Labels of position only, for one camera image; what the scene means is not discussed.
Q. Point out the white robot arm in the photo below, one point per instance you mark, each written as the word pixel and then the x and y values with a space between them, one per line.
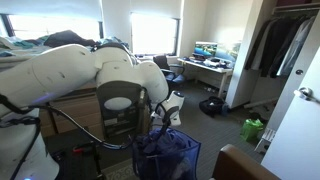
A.
pixel 121 81

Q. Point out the dark pile on bed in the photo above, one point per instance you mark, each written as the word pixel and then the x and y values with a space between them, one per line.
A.
pixel 67 37

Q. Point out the green shopping bag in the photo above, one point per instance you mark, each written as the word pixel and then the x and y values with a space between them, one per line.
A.
pixel 250 129

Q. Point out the blue blanket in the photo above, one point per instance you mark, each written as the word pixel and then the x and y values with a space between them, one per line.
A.
pixel 158 143

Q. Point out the white door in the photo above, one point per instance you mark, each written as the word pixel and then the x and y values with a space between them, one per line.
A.
pixel 294 153

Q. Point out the wooden loft bed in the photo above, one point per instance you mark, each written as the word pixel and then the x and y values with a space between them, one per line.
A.
pixel 20 53

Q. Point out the wooden drawer dresser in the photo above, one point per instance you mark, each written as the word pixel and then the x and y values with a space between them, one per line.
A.
pixel 83 109

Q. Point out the blue mesh laundry hamper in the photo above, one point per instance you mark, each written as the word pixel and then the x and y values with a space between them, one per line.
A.
pixel 180 165

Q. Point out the computer monitor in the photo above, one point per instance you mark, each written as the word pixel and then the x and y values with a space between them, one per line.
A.
pixel 207 49

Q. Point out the black bag on floor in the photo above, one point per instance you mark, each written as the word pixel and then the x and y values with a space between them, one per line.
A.
pixel 213 106

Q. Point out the hanging dark clothes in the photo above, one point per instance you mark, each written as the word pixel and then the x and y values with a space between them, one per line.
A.
pixel 278 45

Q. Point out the black office chair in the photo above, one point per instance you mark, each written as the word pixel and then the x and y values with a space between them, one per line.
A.
pixel 172 72

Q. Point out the brown wooden chair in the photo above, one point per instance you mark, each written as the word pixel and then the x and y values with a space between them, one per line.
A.
pixel 233 164

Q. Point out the white desk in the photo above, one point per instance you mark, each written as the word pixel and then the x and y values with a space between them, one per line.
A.
pixel 225 73

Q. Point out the silver door handle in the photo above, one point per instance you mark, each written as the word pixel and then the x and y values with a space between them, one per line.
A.
pixel 305 93

